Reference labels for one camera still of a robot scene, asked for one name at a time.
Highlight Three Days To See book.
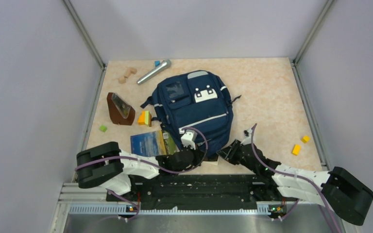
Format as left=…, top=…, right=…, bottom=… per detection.
left=204, top=156, right=219, bottom=166

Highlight blue green landscape book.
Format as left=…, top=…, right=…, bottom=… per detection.
left=130, top=130, right=178, bottom=157

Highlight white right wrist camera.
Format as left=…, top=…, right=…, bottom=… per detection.
left=241, top=128, right=254, bottom=146

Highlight wooden block puzzle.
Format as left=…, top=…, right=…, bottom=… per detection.
left=118, top=67, right=137, bottom=84

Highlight yellow cube far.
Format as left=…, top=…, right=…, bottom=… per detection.
left=301, top=135, right=310, bottom=143

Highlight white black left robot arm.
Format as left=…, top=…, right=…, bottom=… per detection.
left=75, top=142, right=206, bottom=201

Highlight brown wooden metronome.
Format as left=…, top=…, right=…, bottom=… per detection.
left=106, top=92, right=136, bottom=126

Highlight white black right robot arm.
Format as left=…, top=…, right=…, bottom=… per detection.
left=217, top=140, right=373, bottom=226

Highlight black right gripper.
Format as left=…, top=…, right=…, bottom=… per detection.
left=216, top=139, right=258, bottom=173

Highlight yellow cube near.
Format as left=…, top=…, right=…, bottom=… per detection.
left=292, top=144, right=301, bottom=156

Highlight yellow cube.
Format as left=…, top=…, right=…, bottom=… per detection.
left=292, top=144, right=301, bottom=156
left=301, top=135, right=310, bottom=143

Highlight stacked colourful toy bricks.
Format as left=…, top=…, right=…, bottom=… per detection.
left=137, top=111, right=152, bottom=127

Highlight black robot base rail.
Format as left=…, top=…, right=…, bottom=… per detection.
left=106, top=174, right=294, bottom=219

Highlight silver microphone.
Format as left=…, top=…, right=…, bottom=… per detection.
left=136, top=59, right=171, bottom=85

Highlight navy blue student backpack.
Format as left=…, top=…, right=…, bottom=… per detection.
left=140, top=70, right=235, bottom=157

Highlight small green cube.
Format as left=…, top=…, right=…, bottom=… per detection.
left=99, top=125, right=107, bottom=132

